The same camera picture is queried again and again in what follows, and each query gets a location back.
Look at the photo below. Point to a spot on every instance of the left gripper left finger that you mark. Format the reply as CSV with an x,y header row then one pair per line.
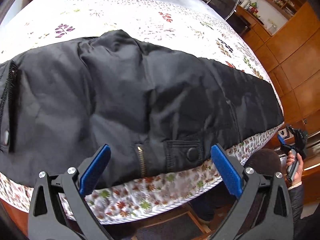
x,y
91,169

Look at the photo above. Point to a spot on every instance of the person's right hand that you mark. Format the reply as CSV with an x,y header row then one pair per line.
x,y
299,167

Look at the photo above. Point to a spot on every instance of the floral quilted bedspread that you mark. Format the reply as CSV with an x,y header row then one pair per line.
x,y
185,25

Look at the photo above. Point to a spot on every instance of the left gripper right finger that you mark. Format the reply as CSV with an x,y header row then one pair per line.
x,y
229,169

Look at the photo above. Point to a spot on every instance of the wooden desk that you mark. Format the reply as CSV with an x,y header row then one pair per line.
x,y
254,23

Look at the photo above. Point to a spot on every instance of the right forearm black sleeve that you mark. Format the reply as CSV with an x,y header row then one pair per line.
x,y
307,227

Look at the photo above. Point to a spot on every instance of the black padded pants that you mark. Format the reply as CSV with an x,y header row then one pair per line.
x,y
159,110

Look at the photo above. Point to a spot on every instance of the wooden wardrobe cabinet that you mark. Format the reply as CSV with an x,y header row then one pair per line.
x,y
291,59

